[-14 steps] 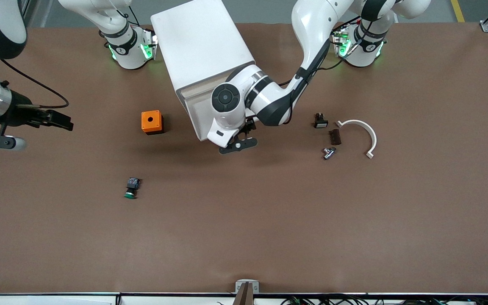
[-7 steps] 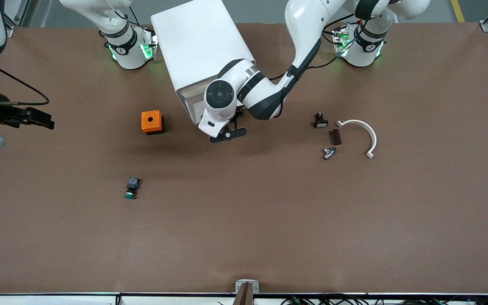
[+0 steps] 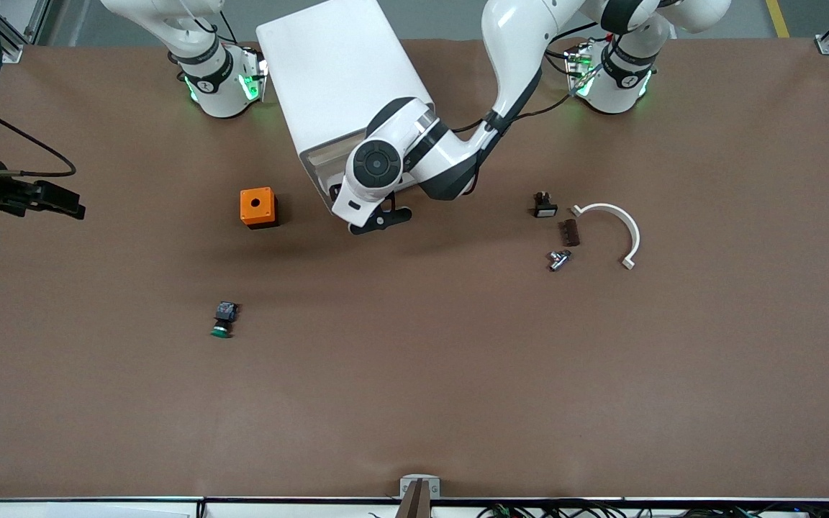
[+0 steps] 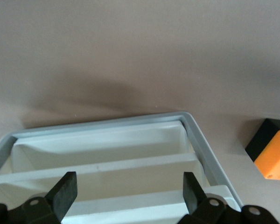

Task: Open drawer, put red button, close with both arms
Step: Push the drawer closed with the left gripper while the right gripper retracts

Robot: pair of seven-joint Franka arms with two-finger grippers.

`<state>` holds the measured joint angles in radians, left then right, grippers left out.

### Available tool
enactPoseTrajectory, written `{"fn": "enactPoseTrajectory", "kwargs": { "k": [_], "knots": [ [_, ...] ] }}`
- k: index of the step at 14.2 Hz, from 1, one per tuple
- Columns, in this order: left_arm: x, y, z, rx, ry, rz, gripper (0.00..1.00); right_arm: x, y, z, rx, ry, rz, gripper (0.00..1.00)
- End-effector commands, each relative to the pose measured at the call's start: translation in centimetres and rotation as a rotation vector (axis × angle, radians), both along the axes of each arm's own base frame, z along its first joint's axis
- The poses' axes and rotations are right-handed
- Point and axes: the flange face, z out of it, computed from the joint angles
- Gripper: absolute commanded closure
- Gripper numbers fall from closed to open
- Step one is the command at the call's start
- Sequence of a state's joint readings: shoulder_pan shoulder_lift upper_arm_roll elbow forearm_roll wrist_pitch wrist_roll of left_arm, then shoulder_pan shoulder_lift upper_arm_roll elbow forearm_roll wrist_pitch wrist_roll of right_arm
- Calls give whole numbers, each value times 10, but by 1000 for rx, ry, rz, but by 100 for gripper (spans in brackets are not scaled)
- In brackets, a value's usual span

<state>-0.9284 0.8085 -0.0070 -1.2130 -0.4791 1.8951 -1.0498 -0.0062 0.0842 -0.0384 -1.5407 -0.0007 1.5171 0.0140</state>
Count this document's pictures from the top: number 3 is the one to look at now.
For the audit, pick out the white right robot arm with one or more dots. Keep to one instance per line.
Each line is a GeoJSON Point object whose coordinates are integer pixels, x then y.
{"type": "Point", "coordinates": [220, 101]}

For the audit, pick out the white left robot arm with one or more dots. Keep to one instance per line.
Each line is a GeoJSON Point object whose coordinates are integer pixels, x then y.
{"type": "Point", "coordinates": [515, 43]}

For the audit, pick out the white drawer cabinet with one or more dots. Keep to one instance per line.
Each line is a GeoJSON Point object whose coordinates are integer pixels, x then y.
{"type": "Point", "coordinates": [328, 72]}

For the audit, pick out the green push button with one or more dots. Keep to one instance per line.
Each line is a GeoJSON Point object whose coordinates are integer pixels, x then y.
{"type": "Point", "coordinates": [221, 332]}

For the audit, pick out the brown table mat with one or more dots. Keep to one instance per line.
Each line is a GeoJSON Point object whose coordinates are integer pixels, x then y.
{"type": "Point", "coordinates": [414, 403]}

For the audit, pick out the brown terminal block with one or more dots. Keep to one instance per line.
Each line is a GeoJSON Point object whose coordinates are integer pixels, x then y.
{"type": "Point", "coordinates": [571, 233]}

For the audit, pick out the white curved plastic arc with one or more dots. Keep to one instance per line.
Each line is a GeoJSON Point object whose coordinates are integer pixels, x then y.
{"type": "Point", "coordinates": [635, 237]}

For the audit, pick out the orange button enclosure box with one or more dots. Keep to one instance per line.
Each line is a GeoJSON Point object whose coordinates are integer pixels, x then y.
{"type": "Point", "coordinates": [247, 212]}

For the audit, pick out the black switch white cap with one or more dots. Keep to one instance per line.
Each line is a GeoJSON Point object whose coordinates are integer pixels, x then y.
{"type": "Point", "coordinates": [545, 210]}

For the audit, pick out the silver metal key switch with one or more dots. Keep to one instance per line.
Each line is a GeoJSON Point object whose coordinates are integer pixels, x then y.
{"type": "Point", "coordinates": [558, 262]}

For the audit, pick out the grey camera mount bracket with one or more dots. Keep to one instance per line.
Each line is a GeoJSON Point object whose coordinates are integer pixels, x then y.
{"type": "Point", "coordinates": [405, 489]}

